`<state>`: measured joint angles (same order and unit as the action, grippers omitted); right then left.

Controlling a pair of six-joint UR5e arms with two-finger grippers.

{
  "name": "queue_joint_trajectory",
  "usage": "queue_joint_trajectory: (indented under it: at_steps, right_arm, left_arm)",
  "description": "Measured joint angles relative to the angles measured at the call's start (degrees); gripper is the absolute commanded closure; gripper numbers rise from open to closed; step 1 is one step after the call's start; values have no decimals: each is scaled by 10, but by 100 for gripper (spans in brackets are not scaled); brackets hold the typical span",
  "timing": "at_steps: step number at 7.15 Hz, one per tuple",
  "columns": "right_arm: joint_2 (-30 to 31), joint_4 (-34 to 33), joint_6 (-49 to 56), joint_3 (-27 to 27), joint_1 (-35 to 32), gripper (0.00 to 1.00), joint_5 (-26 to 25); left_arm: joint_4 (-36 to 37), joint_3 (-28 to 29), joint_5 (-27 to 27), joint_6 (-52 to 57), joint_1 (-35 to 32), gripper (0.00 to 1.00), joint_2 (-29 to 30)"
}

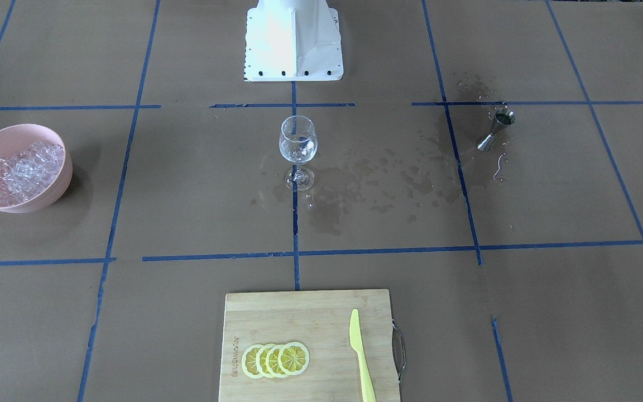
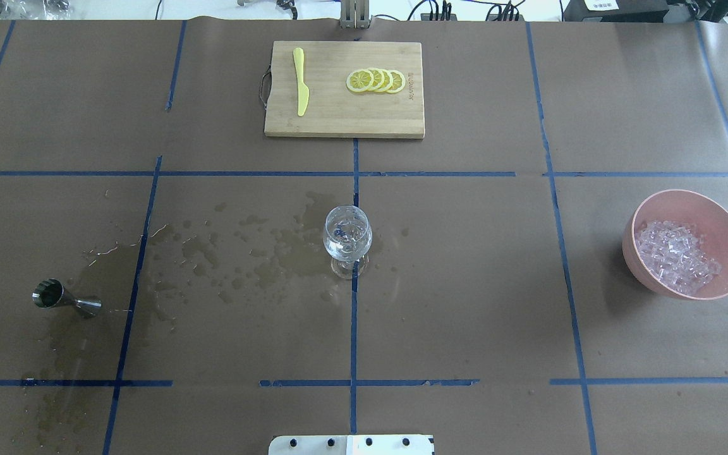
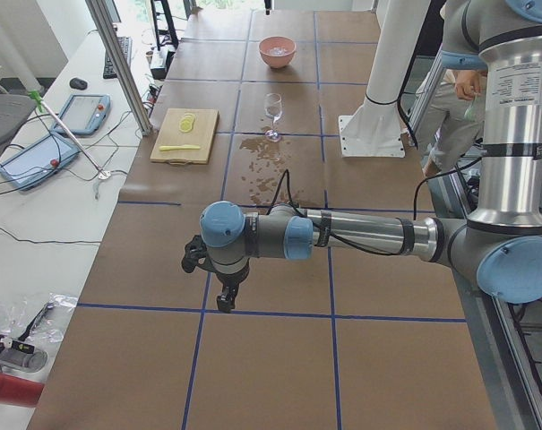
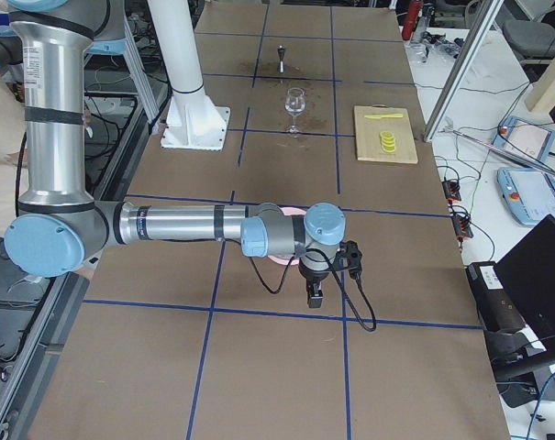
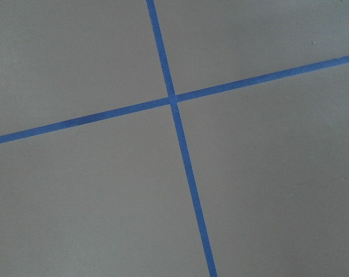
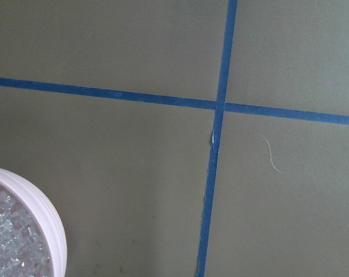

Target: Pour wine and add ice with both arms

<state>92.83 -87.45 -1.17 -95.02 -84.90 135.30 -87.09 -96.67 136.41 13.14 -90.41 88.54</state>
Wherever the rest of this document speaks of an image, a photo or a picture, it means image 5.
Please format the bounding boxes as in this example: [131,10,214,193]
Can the blue tape grid lines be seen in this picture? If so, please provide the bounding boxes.
[0,1,349,276]

